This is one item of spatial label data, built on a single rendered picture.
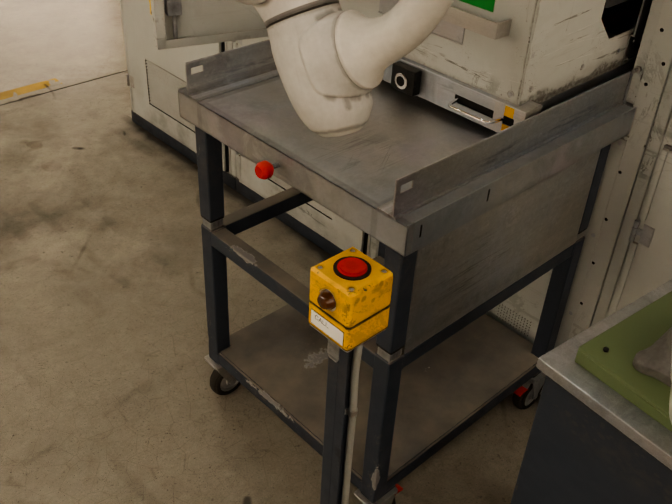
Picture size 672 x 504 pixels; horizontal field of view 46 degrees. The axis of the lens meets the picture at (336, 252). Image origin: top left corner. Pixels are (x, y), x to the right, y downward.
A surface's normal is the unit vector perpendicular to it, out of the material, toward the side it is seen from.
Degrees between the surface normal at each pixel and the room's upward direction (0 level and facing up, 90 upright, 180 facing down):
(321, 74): 81
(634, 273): 90
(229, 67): 90
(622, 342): 2
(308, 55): 75
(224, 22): 90
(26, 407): 0
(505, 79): 90
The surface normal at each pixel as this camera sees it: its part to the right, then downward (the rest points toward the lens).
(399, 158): 0.05, -0.81
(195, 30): 0.42, 0.55
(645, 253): -0.73, 0.37
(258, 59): 0.68, 0.45
